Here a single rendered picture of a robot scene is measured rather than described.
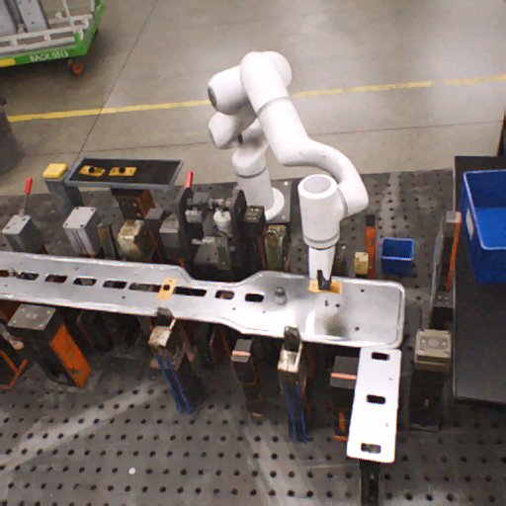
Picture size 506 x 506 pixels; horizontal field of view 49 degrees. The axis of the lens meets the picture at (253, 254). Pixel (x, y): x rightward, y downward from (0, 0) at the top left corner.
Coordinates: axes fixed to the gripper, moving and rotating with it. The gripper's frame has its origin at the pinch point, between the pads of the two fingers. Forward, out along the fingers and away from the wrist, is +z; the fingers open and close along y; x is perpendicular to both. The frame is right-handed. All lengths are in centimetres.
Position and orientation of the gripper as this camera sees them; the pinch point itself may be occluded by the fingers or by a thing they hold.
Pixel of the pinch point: (324, 281)
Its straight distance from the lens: 145.4
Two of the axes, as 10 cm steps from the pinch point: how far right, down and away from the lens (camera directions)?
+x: 9.6, 0.7, -2.7
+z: 1.4, 7.0, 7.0
